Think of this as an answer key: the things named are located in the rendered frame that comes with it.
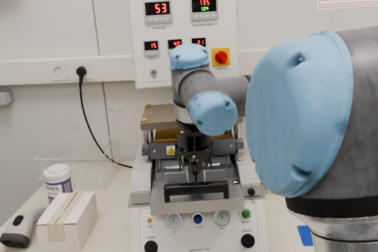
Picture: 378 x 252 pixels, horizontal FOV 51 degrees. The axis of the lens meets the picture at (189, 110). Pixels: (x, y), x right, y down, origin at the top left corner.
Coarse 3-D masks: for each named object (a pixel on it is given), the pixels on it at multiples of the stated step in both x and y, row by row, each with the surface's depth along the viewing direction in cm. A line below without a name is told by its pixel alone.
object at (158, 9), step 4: (148, 4) 116; (152, 4) 116; (156, 4) 117; (160, 4) 117; (164, 4) 117; (148, 8) 117; (152, 8) 117; (156, 8) 117; (160, 8) 117; (164, 8) 117; (148, 12) 117; (152, 12) 117; (156, 12) 117; (160, 12) 117; (164, 12) 117
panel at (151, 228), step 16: (144, 208) 99; (256, 208) 99; (144, 224) 99; (160, 224) 98; (192, 224) 98; (208, 224) 98; (240, 224) 98; (256, 224) 98; (144, 240) 98; (160, 240) 98; (176, 240) 98; (192, 240) 98; (208, 240) 98; (224, 240) 98; (240, 240) 98; (256, 240) 98
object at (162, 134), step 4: (168, 128) 115; (172, 128) 115; (176, 128) 114; (180, 128) 114; (156, 132) 112; (160, 132) 112; (164, 132) 112; (168, 132) 112; (172, 132) 111; (176, 132) 111; (224, 132) 109; (228, 132) 109; (156, 136) 109; (160, 136) 109; (164, 136) 109; (168, 136) 108; (172, 136) 108; (176, 136) 108; (212, 136) 107; (216, 136) 107; (220, 136) 107; (224, 136) 107; (228, 136) 107; (156, 140) 106; (160, 140) 106; (164, 140) 106; (168, 140) 106; (172, 140) 107; (176, 140) 107
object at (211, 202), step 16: (176, 176) 97; (208, 176) 97; (224, 176) 98; (160, 192) 96; (240, 192) 94; (160, 208) 92; (176, 208) 92; (192, 208) 92; (208, 208) 92; (224, 208) 92; (240, 208) 92
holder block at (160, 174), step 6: (228, 156) 109; (156, 168) 104; (216, 168) 102; (222, 168) 102; (228, 168) 102; (156, 174) 102; (162, 174) 102; (228, 174) 102; (156, 180) 102; (162, 180) 102
